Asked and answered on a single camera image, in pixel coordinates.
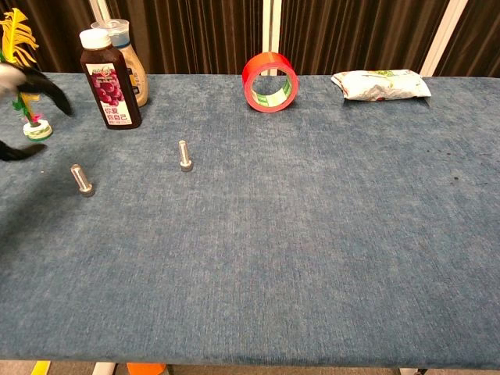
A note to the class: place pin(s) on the yellow floor tape strip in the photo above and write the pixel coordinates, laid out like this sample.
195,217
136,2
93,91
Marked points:
41,368

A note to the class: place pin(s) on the orange object under table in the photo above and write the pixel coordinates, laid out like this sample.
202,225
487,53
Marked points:
146,369

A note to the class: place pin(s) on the yellow green feather shuttlecock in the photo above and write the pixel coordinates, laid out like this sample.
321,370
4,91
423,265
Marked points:
15,33

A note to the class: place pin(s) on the dark pleated curtain panel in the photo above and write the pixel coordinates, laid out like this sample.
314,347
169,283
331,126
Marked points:
480,39
351,31
195,35
58,39

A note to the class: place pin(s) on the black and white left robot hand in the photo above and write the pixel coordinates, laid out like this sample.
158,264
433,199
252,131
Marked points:
47,84

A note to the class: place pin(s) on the steel bolt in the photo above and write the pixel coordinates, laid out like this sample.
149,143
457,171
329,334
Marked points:
81,181
186,156

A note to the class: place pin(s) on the white frame post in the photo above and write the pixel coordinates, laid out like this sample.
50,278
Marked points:
272,23
443,39
99,9

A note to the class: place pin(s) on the blue table cloth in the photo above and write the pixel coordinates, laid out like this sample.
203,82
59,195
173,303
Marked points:
273,234

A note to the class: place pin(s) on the beige drink bottle clear cap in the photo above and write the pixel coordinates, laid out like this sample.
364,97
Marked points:
137,78

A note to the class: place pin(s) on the dark grape juice bottle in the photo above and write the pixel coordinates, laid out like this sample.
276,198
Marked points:
111,90

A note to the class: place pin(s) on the white snack packet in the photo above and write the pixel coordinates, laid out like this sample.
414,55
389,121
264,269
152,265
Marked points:
383,86

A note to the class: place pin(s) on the red tape roll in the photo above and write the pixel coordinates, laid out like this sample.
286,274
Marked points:
269,60

